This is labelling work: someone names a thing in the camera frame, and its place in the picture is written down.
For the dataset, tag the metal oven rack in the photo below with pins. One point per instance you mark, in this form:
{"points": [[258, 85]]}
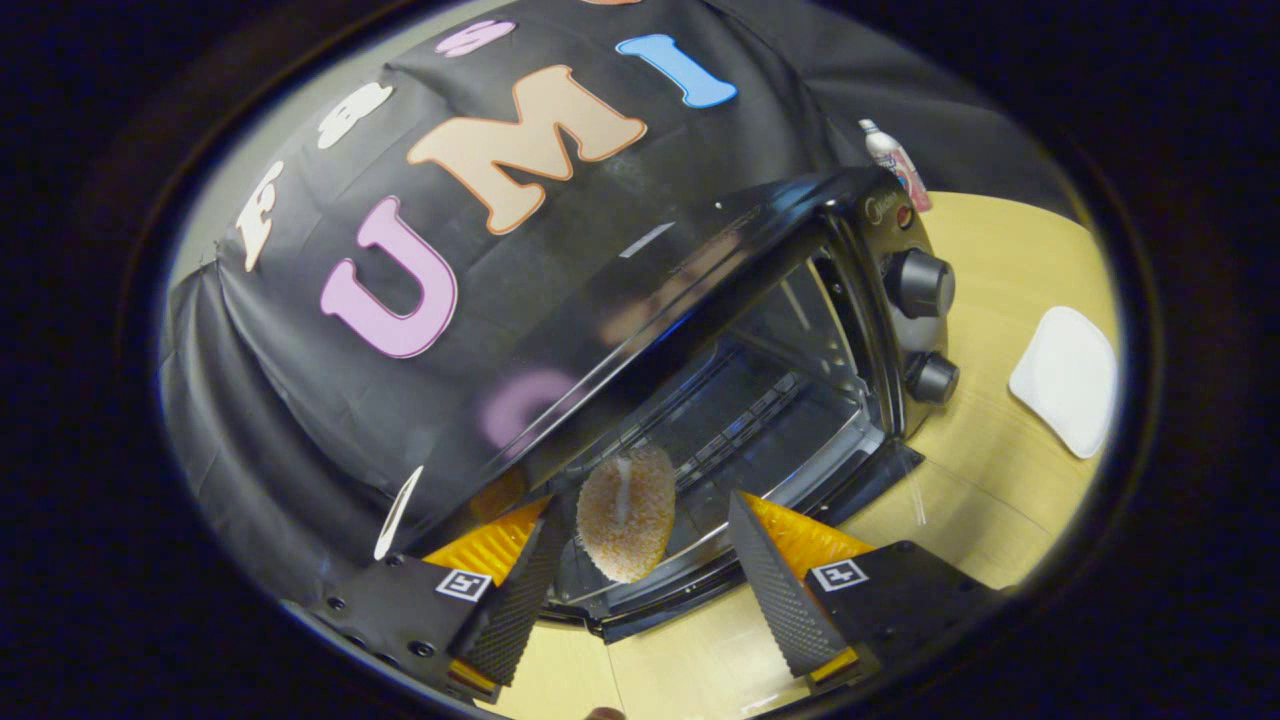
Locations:
{"points": [[740, 420]]}

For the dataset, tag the white rectangular plate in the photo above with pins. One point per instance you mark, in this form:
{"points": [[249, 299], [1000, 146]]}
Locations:
{"points": [[1065, 380]]}

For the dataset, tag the black toaster oven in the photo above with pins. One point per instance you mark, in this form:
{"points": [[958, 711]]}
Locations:
{"points": [[700, 260]]}

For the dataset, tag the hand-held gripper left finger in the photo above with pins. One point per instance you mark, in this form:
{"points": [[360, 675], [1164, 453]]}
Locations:
{"points": [[520, 610]]}

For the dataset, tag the pink and white bottle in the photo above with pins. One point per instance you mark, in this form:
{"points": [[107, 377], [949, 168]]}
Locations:
{"points": [[897, 165]]}

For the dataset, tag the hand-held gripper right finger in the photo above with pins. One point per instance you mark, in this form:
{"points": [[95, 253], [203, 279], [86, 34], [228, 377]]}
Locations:
{"points": [[780, 590]]}

